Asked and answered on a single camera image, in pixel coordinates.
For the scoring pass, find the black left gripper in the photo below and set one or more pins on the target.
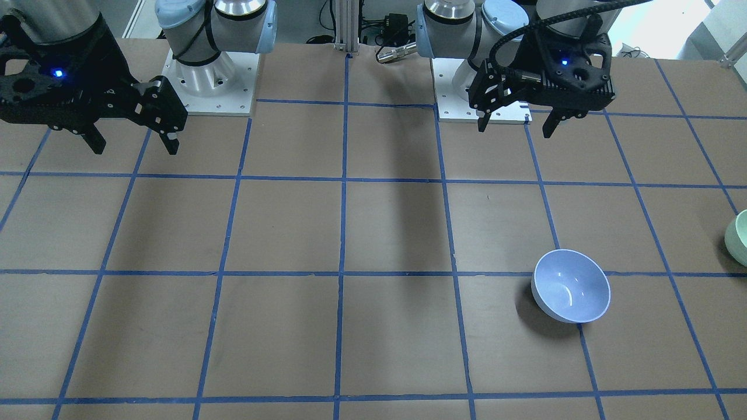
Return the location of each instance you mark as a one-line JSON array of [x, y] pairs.
[[523, 60]]

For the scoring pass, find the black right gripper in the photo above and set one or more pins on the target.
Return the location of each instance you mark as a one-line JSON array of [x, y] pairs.
[[102, 69]]

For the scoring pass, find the green bowl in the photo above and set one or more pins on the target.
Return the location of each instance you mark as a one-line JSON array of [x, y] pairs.
[[735, 238]]

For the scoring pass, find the blue bowl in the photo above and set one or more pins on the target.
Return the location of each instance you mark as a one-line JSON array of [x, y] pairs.
[[570, 287]]

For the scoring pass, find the black power adapter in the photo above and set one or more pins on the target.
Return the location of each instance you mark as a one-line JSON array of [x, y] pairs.
[[395, 29]]

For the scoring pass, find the aluminium frame post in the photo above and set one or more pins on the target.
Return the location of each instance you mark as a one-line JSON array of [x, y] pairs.
[[346, 25]]

